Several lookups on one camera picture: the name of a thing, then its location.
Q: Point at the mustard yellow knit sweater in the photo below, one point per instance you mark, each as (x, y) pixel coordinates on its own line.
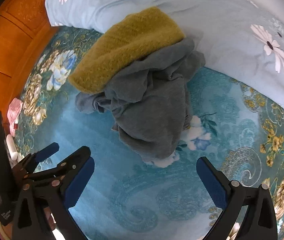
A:
(132, 45)

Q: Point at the white plastic bottle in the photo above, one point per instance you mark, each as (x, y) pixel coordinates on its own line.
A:
(12, 147)

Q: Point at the orange wooden bed frame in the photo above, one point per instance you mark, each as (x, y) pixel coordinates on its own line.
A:
(7, 55)

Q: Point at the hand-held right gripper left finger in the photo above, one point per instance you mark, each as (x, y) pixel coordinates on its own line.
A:
(79, 182)

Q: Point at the teal floral blanket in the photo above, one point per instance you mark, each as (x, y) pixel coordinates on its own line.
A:
(102, 135)

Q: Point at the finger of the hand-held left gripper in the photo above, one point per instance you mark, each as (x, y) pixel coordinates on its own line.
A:
(47, 151)
(77, 156)

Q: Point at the grey fleece garment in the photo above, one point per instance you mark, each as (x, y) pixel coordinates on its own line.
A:
(152, 110)

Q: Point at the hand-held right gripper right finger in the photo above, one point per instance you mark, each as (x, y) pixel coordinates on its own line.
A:
(212, 182)

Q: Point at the light blue floral quilt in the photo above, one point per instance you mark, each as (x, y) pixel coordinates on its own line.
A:
(219, 30)

